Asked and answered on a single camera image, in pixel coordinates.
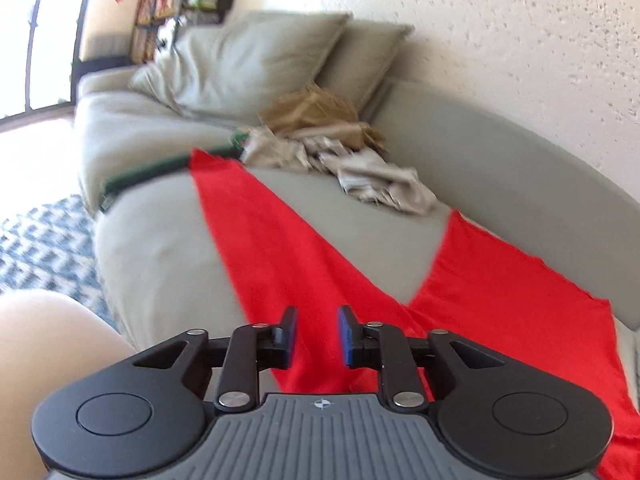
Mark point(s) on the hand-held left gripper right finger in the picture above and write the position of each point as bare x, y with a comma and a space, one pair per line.
345, 335

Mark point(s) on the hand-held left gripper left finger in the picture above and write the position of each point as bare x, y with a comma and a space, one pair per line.
289, 337

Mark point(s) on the red pants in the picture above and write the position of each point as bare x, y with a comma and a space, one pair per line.
300, 270

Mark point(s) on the grey sofa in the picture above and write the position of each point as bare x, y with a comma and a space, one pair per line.
160, 260

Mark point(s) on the beige garment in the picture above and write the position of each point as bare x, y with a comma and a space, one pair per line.
380, 180

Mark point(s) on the khaki garment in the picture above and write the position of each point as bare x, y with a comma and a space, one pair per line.
310, 110

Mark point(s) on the person's bare leg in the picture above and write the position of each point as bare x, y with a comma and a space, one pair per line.
40, 360

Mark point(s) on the blue patterned rug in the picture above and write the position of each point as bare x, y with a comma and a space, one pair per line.
45, 250

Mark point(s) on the pale green sofa cushion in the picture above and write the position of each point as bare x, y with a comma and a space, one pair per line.
125, 125

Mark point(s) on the large grey-green pillow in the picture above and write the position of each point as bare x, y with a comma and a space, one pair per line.
240, 65

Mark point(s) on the dark storage shelf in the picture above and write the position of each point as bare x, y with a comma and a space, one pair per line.
165, 0

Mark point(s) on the glass balcony door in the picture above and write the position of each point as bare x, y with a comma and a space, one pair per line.
50, 60

